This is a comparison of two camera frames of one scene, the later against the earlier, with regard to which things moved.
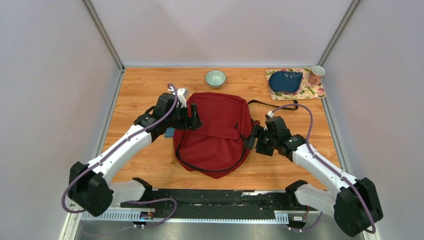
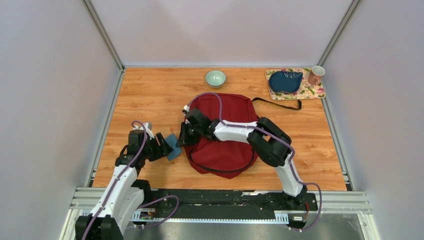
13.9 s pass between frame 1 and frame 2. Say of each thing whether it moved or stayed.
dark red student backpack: moved
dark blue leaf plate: stayed
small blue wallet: moved
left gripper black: moved
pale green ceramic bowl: stayed
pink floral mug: stayed
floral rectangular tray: stayed
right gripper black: moved
